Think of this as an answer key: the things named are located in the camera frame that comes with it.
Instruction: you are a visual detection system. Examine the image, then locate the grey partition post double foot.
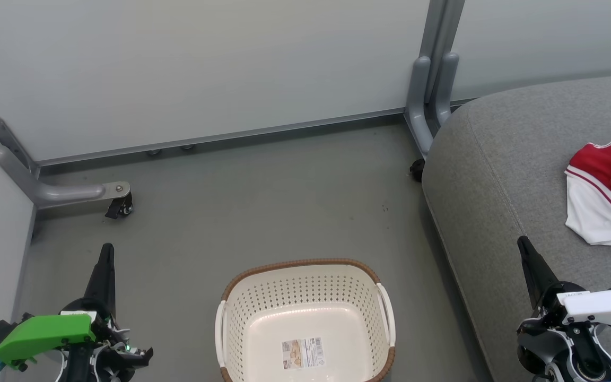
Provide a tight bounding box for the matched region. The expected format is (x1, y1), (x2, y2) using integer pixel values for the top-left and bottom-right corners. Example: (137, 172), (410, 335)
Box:
(404, 0), (466, 160)

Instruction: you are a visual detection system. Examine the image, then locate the cream perforated laundry basket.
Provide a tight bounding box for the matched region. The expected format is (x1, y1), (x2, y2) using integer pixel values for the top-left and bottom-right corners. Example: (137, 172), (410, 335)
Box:
(214, 258), (397, 382)

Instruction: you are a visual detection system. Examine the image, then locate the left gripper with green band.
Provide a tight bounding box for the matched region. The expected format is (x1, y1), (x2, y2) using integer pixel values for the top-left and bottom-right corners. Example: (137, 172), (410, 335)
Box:
(59, 243), (153, 382)

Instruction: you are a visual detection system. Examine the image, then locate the grey fabric sofa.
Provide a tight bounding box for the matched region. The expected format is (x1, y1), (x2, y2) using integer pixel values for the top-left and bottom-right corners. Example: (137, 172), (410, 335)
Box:
(421, 72), (611, 382)

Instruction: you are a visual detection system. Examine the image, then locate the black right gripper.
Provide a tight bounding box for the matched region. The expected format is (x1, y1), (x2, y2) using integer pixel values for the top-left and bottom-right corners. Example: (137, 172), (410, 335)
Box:
(517, 236), (611, 345)

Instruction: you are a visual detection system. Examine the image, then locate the paper label sticker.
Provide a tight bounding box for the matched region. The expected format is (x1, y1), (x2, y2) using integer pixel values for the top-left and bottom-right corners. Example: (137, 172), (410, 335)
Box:
(281, 337), (325, 370)

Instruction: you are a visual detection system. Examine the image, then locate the grey partition post with leg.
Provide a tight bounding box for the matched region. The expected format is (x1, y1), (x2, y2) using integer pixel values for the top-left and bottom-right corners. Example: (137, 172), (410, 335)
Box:
(0, 79), (132, 210)

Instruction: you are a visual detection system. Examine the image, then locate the red and white jersey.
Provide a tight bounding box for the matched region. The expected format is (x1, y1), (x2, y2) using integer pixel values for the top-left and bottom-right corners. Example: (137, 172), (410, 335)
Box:
(565, 130), (611, 246)

